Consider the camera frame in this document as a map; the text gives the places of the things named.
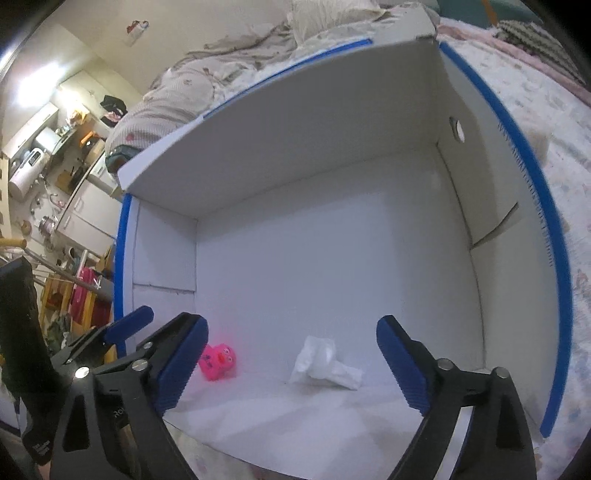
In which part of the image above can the white plush toy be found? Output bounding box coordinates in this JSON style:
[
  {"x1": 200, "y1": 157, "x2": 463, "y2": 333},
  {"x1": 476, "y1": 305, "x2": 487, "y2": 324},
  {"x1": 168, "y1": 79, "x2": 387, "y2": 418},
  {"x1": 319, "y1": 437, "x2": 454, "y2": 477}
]
[{"x1": 290, "y1": 336, "x2": 363, "y2": 391}]

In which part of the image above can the yellow wooden rack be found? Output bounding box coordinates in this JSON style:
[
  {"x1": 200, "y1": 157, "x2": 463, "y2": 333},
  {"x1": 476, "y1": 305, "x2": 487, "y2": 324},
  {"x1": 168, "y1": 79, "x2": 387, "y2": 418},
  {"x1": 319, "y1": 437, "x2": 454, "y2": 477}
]
[{"x1": 34, "y1": 246, "x2": 115, "y2": 347}]

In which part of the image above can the metal pole stand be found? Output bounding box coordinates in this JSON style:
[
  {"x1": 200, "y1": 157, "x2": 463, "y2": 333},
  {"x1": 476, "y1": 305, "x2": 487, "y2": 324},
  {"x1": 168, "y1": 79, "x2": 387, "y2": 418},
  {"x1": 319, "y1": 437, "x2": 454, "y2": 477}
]
[{"x1": 0, "y1": 238, "x2": 114, "y2": 302}]

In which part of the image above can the white kitchen cabinet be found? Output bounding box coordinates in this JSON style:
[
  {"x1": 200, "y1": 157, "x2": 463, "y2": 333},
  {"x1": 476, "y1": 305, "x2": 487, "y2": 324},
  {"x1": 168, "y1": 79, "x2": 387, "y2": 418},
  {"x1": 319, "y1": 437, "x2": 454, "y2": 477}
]
[{"x1": 56, "y1": 153, "x2": 122, "y2": 257}]

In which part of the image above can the white water heater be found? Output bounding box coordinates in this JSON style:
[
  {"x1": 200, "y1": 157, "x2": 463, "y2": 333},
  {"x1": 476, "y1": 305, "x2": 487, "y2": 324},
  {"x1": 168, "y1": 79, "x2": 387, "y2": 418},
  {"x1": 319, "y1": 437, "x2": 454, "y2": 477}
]
[{"x1": 8, "y1": 148, "x2": 50, "y2": 202}]

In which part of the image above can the blue white cardboard box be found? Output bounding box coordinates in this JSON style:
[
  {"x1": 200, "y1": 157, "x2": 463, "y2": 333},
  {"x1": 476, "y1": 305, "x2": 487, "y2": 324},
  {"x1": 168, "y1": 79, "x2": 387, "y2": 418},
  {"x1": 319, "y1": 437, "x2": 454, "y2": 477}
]
[{"x1": 115, "y1": 8, "x2": 572, "y2": 479}]

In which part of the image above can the grey crumpled blanket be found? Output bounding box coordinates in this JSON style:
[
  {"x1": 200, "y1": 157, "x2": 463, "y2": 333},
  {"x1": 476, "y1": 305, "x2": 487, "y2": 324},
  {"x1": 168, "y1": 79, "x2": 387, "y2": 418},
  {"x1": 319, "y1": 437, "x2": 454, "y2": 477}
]
[{"x1": 105, "y1": 21, "x2": 297, "y2": 153}]

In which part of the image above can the cream fluffy scrunchie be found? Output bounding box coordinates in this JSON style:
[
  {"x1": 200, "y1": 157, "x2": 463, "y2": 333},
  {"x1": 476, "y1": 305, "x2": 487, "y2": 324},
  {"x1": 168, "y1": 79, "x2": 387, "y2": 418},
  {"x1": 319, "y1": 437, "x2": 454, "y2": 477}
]
[{"x1": 525, "y1": 126, "x2": 550, "y2": 166}]

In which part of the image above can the patterned white bed sheet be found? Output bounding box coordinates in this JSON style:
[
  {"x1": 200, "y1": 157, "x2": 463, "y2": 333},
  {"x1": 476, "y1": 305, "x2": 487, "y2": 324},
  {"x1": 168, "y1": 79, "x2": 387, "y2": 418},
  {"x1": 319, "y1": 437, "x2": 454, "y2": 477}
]
[{"x1": 438, "y1": 18, "x2": 590, "y2": 479}]

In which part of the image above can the black white patterned blanket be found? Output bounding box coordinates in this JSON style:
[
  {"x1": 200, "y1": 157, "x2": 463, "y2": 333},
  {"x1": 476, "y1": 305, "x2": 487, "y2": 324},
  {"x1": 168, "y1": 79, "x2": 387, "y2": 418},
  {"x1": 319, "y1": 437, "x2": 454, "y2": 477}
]
[{"x1": 496, "y1": 20, "x2": 588, "y2": 87}]

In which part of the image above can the floral pillow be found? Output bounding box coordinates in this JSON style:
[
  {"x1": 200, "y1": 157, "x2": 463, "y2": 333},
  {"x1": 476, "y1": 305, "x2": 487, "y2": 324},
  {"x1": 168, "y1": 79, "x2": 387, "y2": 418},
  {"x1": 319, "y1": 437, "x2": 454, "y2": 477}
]
[{"x1": 287, "y1": 0, "x2": 386, "y2": 43}]

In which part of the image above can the teal headboard cushion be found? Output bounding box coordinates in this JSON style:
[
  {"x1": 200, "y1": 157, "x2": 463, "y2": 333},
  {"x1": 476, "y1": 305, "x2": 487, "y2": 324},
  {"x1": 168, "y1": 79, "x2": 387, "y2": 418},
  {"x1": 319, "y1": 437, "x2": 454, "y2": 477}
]
[{"x1": 438, "y1": 0, "x2": 541, "y2": 28}]

